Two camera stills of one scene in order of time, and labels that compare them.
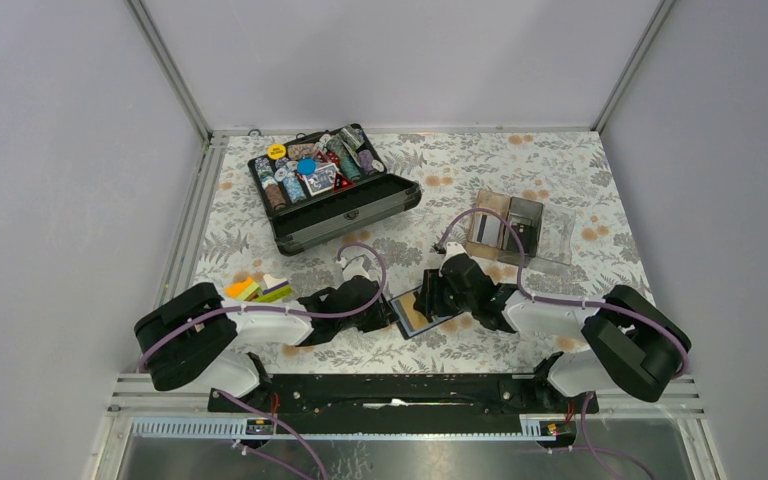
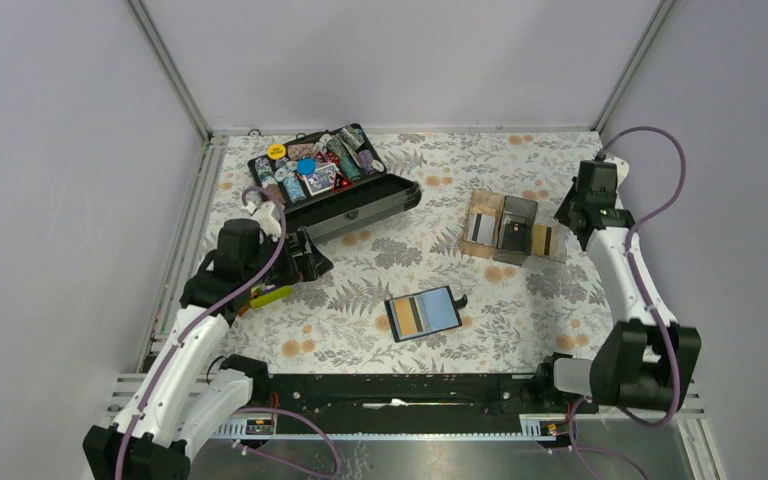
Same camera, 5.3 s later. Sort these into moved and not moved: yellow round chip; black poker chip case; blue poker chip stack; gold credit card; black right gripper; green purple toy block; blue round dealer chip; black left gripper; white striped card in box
Moved: black left gripper; black right gripper; gold credit card
Not moved: white striped card in box; black poker chip case; green purple toy block; yellow round chip; blue round dealer chip; blue poker chip stack
